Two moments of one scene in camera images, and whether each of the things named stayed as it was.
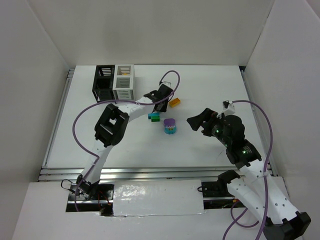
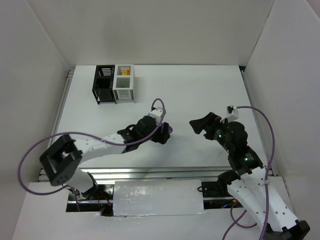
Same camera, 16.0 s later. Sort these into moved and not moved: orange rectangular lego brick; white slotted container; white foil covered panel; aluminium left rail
Moved: orange rectangular lego brick
Not moved: aluminium left rail; white foil covered panel; white slotted container
